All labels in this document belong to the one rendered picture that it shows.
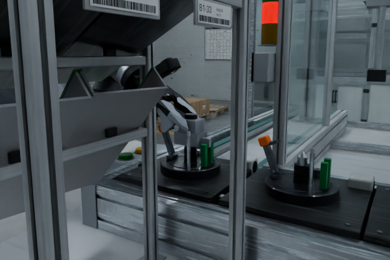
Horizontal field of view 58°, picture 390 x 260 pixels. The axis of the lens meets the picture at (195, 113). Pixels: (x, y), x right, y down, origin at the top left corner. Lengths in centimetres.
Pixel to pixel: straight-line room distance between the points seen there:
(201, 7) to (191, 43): 973
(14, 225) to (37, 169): 67
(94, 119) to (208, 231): 29
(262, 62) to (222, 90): 885
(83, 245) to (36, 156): 54
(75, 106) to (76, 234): 45
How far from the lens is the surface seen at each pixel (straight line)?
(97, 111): 49
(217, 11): 43
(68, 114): 43
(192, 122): 77
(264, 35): 89
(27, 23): 24
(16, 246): 82
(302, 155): 71
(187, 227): 67
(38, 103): 24
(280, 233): 59
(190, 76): 1016
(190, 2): 47
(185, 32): 1025
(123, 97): 49
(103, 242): 78
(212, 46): 979
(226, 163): 88
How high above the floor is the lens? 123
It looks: 9 degrees down
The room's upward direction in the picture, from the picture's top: straight up
